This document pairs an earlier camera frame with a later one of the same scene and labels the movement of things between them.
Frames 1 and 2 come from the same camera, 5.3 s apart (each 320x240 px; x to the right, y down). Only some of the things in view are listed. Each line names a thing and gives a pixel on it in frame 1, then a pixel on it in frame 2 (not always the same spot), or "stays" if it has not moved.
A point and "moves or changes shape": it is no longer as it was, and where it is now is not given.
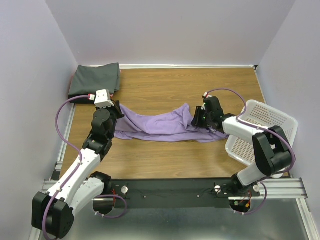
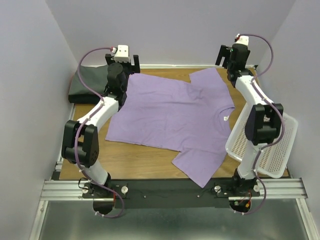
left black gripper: x=116 y=108 → x=133 y=69
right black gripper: x=196 y=120 → x=223 y=53
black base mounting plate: x=175 y=193 stays
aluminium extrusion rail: x=280 y=189 stays
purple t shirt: x=170 y=124 moves or changes shape
